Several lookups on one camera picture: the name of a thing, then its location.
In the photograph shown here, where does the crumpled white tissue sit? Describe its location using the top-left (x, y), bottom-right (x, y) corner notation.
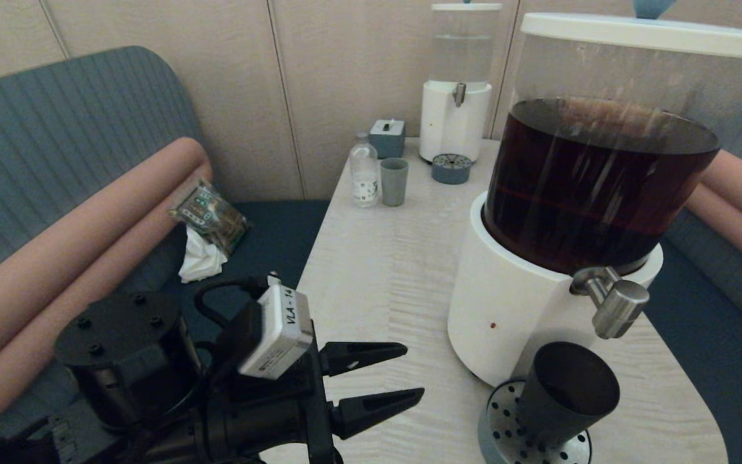
top-left (178, 226), bottom-right (229, 284)

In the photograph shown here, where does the small white dispenser lid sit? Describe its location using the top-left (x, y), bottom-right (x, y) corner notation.
top-left (431, 0), bottom-right (504, 13)

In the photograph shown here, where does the small blue box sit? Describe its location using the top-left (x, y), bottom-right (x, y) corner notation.
top-left (369, 119), bottom-right (406, 159)

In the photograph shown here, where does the black cup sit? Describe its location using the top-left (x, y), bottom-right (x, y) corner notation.
top-left (517, 342), bottom-right (621, 450)

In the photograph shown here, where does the large dark tea dispenser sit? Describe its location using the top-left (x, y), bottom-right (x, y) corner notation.
top-left (446, 30), bottom-right (742, 389)

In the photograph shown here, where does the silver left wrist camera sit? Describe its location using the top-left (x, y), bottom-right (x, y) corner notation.
top-left (238, 275), bottom-right (314, 381)

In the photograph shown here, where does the large white dispenser lid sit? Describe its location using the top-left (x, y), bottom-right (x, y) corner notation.
top-left (520, 0), bottom-right (742, 61)

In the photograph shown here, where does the grey-blue cup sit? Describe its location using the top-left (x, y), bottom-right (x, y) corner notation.
top-left (380, 158), bottom-right (409, 207)

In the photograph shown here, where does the small blue drip tray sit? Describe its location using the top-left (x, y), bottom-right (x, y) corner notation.
top-left (432, 153), bottom-right (473, 185)

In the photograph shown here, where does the large metal dispenser tap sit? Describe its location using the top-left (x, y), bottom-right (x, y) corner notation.
top-left (569, 267), bottom-right (651, 340)

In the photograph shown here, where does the black camera cable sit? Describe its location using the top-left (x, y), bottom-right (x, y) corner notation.
top-left (194, 277), bottom-right (272, 331)

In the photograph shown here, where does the small clear water dispenser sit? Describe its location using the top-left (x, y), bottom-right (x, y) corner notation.
top-left (419, 10), bottom-right (493, 164)

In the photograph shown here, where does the clear plastic bottle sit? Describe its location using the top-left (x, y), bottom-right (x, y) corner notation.
top-left (350, 132), bottom-right (380, 208)

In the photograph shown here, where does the large silver drip tray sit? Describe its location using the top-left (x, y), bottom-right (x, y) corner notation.
top-left (478, 379), bottom-right (592, 464)

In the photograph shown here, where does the ribbed grey-blue bench backrest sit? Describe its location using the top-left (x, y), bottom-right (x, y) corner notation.
top-left (664, 61), bottom-right (742, 352)
top-left (0, 46), bottom-right (207, 445)

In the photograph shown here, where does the dark teal seat cushion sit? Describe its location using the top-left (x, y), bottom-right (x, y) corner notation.
top-left (152, 201), bottom-right (332, 362)
top-left (643, 240), bottom-right (742, 464)

